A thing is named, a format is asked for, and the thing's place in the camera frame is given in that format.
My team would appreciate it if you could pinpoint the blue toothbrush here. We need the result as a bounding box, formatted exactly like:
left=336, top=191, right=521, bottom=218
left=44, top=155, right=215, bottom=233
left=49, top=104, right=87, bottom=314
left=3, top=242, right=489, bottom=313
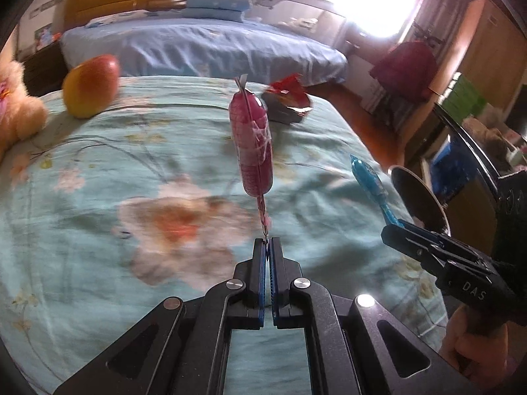
left=349, top=154, right=406, bottom=228

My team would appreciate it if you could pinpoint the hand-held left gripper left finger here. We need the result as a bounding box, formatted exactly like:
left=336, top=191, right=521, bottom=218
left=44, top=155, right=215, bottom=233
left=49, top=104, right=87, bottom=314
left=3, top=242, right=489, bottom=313
left=53, top=236, right=268, bottom=395

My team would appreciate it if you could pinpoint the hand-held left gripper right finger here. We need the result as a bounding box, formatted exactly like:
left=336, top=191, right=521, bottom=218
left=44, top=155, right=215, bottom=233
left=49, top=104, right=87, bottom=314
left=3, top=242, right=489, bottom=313
left=269, top=236, right=482, bottom=395

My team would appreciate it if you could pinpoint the green box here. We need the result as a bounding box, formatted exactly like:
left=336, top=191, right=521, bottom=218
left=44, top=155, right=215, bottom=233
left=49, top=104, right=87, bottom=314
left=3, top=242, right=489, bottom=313
left=442, top=71, right=487, bottom=110

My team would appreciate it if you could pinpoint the blue packet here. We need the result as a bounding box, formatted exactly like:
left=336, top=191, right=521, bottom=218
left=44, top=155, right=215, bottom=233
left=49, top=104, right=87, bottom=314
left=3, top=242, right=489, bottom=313
left=430, top=137, right=481, bottom=203

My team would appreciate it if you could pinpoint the person's right hand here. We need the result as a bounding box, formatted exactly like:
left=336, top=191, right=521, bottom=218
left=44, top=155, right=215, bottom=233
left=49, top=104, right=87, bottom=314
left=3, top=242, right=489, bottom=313
left=438, top=308, right=516, bottom=384

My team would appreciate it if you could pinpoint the bed with blue sheet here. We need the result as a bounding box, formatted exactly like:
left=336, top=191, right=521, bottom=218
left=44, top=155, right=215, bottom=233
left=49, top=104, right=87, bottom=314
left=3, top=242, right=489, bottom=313
left=59, top=18, right=349, bottom=88

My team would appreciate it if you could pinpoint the clothes rack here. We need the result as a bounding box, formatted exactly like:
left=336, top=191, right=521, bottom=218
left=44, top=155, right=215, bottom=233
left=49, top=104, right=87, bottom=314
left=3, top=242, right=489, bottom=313
left=364, top=24, right=446, bottom=129

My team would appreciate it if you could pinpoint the pink sausage wrapper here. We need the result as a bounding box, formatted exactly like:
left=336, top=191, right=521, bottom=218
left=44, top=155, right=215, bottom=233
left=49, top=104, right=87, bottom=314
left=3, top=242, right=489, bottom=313
left=228, top=74, right=275, bottom=240

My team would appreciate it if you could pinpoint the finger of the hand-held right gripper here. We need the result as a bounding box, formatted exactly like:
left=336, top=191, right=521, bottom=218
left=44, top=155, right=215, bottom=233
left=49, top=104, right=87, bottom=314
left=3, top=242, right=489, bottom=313
left=395, top=219, right=497, bottom=273
left=380, top=225, right=450, bottom=276

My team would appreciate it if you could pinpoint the black round pan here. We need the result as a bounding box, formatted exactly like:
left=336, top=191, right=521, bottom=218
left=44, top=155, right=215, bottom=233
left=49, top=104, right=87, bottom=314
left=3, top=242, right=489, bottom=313
left=389, top=165, right=450, bottom=236

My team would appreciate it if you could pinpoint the photo frame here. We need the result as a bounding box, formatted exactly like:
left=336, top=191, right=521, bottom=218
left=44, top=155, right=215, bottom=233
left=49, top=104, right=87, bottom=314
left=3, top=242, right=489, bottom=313
left=35, top=25, right=57, bottom=51

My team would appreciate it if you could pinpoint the grey crib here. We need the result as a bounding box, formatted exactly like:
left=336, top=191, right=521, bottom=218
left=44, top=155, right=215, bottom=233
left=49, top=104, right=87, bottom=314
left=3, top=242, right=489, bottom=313
left=243, top=0, right=347, bottom=47

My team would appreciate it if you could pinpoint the teal floral blanket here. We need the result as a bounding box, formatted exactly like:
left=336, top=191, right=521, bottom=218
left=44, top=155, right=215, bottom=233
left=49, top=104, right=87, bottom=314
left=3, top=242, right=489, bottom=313
left=0, top=75, right=450, bottom=395

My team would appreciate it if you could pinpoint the red yellow mango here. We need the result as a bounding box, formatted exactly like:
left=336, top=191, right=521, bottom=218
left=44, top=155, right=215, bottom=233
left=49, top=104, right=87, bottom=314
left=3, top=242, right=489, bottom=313
left=62, top=54, right=121, bottom=119

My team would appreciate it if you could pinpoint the red hanging clothing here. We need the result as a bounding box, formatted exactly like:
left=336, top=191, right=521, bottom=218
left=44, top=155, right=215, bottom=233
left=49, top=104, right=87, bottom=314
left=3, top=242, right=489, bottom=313
left=369, top=41, right=439, bottom=104

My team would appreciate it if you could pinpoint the dark glossy cabinet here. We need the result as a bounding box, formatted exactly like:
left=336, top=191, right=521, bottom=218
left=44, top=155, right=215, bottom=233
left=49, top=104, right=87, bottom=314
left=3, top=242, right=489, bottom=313
left=405, top=102, right=504, bottom=232

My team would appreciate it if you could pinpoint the beige plush toy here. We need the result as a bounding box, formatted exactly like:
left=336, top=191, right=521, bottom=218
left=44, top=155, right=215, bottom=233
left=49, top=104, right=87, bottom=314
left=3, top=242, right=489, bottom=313
left=0, top=60, right=49, bottom=162

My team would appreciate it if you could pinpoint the folded blue quilt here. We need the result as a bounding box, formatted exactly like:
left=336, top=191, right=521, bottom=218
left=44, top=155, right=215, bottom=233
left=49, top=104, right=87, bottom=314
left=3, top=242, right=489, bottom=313
left=185, top=0, right=253, bottom=24

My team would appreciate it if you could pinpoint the dark wooden nightstand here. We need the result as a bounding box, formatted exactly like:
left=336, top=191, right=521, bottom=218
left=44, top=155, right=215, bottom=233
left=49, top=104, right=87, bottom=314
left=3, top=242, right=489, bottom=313
left=22, top=43, right=69, bottom=98

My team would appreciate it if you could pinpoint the brown wooden wardrobe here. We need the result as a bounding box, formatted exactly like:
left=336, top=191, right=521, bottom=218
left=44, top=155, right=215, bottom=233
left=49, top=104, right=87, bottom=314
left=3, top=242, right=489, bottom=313
left=456, top=0, right=527, bottom=133

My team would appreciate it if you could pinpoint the wooden headboard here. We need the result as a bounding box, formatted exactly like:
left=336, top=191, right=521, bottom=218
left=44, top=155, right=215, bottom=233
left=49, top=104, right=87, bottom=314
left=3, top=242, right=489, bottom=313
left=63, top=0, right=207, bottom=34

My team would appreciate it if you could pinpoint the red snack wrapper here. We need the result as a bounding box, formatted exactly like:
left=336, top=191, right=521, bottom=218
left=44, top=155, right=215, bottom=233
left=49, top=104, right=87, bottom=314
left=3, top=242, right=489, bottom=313
left=263, top=73, right=314, bottom=125

